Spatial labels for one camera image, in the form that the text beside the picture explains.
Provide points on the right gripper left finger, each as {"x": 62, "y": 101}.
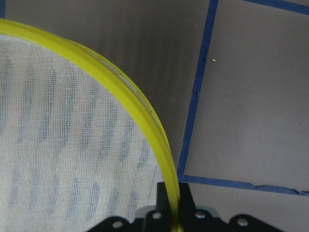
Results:
{"x": 162, "y": 200}

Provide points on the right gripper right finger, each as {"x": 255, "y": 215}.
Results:
{"x": 187, "y": 207}

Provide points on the yellow steamer layer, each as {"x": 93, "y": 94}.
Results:
{"x": 79, "y": 141}

